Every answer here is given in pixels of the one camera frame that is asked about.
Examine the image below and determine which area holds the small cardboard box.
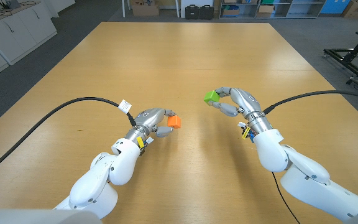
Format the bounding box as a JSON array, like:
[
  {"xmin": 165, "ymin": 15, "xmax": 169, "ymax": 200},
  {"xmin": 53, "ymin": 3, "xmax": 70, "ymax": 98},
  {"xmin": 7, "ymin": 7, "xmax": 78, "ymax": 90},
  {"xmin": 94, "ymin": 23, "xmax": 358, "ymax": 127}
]
[{"xmin": 255, "ymin": 4, "xmax": 275, "ymax": 19}]

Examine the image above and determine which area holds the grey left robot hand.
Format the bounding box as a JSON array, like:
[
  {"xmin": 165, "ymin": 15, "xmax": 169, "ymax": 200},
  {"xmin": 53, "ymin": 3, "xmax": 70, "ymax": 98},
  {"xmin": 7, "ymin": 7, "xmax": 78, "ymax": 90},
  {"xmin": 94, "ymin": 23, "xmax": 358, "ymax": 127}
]
[{"xmin": 132, "ymin": 108, "xmax": 177, "ymax": 138}]

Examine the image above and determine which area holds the green magnetic block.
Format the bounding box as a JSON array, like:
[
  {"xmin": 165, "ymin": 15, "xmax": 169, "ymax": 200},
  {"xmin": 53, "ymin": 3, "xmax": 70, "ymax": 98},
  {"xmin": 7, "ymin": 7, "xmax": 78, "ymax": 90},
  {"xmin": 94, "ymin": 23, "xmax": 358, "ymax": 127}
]
[{"xmin": 203, "ymin": 90, "xmax": 221, "ymax": 105}]

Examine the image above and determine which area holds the dark grey desk device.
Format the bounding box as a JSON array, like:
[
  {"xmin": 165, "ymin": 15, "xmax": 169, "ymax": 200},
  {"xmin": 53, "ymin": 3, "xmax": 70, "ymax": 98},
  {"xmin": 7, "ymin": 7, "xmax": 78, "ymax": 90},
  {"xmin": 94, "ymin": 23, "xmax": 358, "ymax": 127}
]
[{"xmin": 3, "ymin": 0, "xmax": 22, "ymax": 9}]

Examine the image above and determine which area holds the white cabinet row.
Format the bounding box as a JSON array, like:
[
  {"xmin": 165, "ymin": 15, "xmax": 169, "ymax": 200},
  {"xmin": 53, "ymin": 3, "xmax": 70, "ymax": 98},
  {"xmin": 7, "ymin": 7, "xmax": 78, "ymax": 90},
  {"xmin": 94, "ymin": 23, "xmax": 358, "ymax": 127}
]
[{"xmin": 0, "ymin": 0, "xmax": 58, "ymax": 86}]

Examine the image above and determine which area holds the black hard case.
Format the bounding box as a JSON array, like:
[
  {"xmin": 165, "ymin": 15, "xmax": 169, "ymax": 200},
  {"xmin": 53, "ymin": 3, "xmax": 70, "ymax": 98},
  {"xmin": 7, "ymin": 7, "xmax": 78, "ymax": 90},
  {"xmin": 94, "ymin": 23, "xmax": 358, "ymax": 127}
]
[
  {"xmin": 199, "ymin": 4, "xmax": 215, "ymax": 21},
  {"xmin": 185, "ymin": 4, "xmax": 200, "ymax": 20}
]

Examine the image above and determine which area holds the white shelving unit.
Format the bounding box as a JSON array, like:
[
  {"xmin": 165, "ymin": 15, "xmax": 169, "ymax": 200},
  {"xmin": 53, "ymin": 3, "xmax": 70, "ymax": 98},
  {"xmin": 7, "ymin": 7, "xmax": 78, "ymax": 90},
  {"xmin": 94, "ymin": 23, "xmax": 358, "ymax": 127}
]
[{"xmin": 218, "ymin": 0, "xmax": 326, "ymax": 19}]

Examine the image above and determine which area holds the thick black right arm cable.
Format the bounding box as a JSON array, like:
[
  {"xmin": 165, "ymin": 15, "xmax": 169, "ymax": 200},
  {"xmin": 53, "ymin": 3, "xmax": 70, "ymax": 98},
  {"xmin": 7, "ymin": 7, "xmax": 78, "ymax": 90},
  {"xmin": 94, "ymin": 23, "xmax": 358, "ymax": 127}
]
[{"xmin": 262, "ymin": 90, "xmax": 358, "ymax": 115}]

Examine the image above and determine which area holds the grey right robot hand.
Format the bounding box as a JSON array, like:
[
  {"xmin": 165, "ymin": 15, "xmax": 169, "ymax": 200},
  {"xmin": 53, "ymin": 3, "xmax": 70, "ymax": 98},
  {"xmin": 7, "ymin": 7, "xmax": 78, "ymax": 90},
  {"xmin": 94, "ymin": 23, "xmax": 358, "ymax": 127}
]
[{"xmin": 209, "ymin": 86, "xmax": 264, "ymax": 118}]

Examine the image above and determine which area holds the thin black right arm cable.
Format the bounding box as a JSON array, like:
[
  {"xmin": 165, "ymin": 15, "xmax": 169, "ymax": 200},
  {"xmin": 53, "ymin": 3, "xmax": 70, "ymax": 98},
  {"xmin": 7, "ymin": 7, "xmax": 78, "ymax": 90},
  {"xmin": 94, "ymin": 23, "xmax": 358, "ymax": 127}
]
[{"xmin": 271, "ymin": 171, "xmax": 301, "ymax": 224}]

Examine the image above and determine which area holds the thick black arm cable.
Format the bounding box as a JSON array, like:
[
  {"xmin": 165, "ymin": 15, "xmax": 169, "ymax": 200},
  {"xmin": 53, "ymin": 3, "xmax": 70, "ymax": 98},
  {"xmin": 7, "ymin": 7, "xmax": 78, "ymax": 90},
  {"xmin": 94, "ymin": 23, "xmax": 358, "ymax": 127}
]
[
  {"xmin": 0, "ymin": 96, "xmax": 138, "ymax": 182},
  {"xmin": 262, "ymin": 90, "xmax": 358, "ymax": 115}
]

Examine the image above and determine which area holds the orange magnetic block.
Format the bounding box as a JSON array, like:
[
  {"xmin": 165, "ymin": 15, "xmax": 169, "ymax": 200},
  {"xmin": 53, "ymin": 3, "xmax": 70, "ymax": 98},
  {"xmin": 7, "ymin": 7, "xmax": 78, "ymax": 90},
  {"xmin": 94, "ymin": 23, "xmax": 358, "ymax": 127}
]
[{"xmin": 167, "ymin": 114, "xmax": 182, "ymax": 129}]

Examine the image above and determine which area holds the white table frame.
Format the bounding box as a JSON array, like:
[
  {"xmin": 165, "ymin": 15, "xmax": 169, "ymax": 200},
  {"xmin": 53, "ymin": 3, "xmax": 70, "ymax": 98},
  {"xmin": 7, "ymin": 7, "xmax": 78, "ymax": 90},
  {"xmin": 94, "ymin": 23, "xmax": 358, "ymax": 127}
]
[{"xmin": 121, "ymin": 0, "xmax": 181, "ymax": 19}]

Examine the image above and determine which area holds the angled cardboard box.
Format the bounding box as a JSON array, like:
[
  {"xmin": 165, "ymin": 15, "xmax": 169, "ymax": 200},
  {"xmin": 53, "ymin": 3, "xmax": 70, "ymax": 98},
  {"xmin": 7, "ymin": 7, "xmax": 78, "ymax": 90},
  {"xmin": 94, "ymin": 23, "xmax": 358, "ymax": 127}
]
[{"xmin": 341, "ymin": 0, "xmax": 358, "ymax": 19}]

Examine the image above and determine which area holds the wide cardboard box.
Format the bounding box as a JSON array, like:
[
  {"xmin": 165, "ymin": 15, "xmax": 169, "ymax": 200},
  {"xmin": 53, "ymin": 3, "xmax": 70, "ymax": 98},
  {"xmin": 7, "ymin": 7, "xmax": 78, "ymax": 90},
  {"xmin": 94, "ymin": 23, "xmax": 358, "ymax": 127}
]
[{"xmin": 131, "ymin": 0, "xmax": 160, "ymax": 17}]

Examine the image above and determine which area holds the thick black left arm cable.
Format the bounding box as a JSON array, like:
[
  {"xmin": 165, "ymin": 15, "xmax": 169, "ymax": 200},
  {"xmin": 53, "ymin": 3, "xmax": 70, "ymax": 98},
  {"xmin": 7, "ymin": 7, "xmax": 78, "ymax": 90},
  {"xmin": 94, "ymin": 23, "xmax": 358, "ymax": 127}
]
[{"xmin": 0, "ymin": 96, "xmax": 138, "ymax": 182}]

